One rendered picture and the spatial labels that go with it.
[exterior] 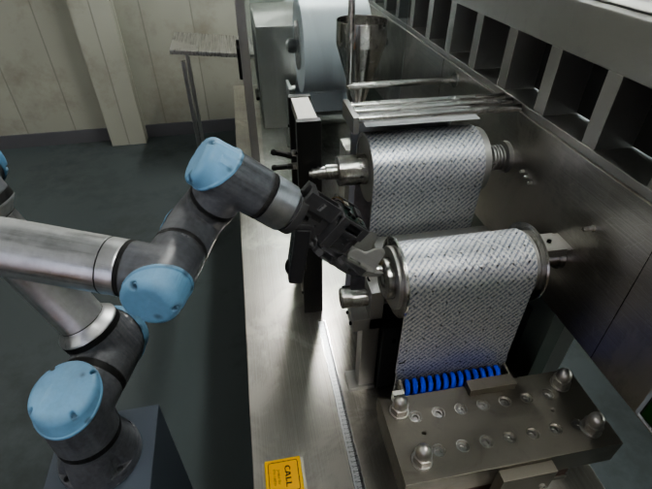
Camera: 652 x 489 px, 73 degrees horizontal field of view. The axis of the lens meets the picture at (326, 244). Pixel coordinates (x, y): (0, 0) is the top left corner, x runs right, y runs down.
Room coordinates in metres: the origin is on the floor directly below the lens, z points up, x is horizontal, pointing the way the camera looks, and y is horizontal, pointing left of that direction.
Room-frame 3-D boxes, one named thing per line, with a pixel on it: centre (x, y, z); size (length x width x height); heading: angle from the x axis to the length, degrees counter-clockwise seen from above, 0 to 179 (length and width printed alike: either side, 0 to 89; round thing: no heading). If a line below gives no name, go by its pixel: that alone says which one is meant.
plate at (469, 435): (0.44, -0.31, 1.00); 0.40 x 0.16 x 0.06; 100
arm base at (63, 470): (0.44, 0.45, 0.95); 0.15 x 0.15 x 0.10
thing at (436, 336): (0.55, -0.25, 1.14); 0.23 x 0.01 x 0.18; 100
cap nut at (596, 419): (0.43, -0.48, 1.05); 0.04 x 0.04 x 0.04
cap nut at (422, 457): (0.37, -0.16, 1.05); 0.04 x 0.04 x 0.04
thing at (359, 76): (1.32, -0.10, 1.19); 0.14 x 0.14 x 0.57
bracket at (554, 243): (0.64, -0.41, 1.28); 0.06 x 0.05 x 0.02; 100
